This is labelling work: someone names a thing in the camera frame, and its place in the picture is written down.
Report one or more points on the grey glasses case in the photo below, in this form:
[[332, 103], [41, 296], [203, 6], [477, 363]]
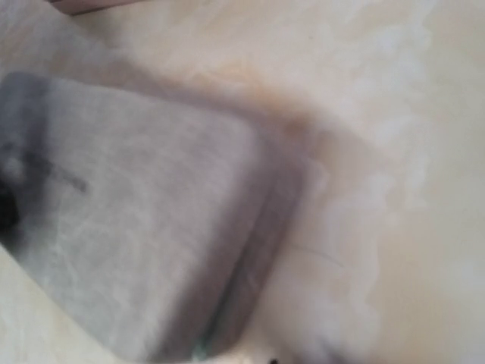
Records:
[[152, 223]]

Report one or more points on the pink glasses case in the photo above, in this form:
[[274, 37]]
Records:
[[75, 7]]

